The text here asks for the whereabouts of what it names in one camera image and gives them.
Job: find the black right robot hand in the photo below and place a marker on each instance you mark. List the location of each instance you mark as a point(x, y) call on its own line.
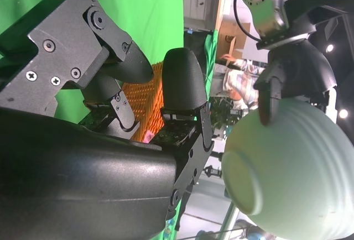
point(83, 182)

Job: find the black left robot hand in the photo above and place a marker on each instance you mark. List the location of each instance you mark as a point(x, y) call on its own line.
point(304, 68)

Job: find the grey round bowl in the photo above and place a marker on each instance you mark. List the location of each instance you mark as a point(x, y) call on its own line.
point(290, 168)

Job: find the pink layered cake slice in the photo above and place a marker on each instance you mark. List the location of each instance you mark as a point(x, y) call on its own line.
point(148, 136)

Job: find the orange wicker basket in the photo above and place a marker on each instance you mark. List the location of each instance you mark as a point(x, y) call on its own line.
point(146, 99)

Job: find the brown cardboard box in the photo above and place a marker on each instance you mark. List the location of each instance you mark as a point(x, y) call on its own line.
point(238, 32)

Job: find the green leafy plant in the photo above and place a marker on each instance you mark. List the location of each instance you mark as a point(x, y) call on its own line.
point(224, 112)

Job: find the green tablecloth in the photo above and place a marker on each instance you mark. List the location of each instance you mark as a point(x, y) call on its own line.
point(152, 7)

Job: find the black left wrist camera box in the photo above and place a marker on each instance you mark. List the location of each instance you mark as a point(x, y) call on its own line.
point(318, 2)

